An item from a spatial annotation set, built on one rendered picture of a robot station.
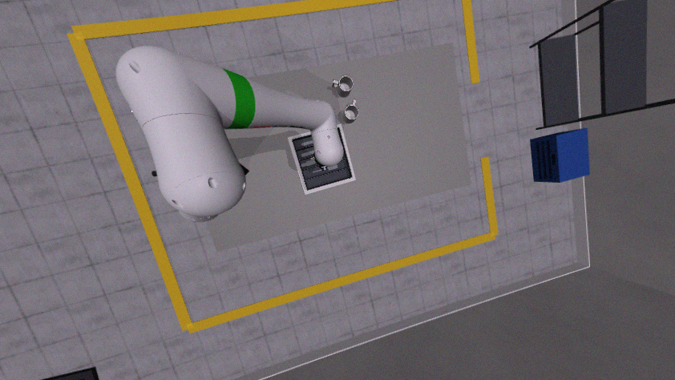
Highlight grey mug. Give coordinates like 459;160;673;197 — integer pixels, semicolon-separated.
332;76;354;97
342;100;359;123

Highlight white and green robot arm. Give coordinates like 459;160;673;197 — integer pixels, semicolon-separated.
116;46;344;222

